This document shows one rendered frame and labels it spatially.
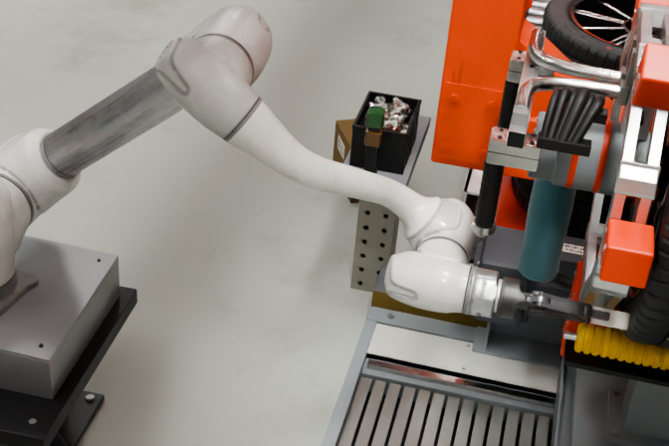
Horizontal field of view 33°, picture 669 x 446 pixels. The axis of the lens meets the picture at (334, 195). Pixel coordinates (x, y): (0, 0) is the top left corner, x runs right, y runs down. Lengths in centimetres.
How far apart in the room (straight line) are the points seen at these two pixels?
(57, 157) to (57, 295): 29
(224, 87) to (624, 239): 72
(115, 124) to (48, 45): 223
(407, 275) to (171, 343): 101
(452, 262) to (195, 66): 59
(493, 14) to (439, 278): 72
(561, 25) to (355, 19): 136
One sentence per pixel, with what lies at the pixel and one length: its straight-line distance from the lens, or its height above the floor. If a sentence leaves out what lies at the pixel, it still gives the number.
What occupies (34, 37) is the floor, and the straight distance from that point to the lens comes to 452.
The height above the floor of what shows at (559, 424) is 15.
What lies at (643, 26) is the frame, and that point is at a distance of 205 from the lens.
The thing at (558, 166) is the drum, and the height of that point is 85.
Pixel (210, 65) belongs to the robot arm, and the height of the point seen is 102.
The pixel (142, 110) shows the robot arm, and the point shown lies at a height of 83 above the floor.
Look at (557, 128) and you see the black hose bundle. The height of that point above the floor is 99.
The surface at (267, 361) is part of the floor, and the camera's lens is 286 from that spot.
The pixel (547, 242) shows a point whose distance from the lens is 236.
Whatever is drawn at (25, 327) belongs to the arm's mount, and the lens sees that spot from 234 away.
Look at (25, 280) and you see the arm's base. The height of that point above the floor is 43.
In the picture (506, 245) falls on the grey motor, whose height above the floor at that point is 41.
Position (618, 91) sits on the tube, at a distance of 206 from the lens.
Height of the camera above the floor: 187
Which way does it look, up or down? 32 degrees down
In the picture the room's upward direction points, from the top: 5 degrees clockwise
